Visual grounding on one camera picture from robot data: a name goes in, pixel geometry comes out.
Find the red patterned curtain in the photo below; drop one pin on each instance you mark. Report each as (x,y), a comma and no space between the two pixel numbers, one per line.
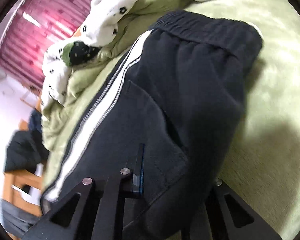
(36,25)

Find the dark blue garment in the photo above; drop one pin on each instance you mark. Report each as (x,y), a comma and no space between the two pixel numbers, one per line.
(34,123)

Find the grey jeans on footboard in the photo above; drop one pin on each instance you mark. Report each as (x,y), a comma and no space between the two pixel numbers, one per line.
(15,220)

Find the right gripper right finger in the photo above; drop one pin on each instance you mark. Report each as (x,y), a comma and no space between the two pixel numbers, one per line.
(225,215)

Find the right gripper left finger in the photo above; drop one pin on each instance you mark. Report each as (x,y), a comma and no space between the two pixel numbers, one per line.
(94,208)

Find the black jacket on footboard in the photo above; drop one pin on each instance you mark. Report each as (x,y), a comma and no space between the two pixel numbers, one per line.
(25,152)

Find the white floral quilt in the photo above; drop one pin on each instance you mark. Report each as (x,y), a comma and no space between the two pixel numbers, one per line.
(98,30)

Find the black pants with white stripes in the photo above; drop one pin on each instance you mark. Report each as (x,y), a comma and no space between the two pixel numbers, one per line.
(177,96)

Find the wooden bed frame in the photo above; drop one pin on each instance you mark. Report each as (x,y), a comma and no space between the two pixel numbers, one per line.
(22,188)

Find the green fleece bed blanket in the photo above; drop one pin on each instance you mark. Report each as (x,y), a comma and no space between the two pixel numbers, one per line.
(262,164)

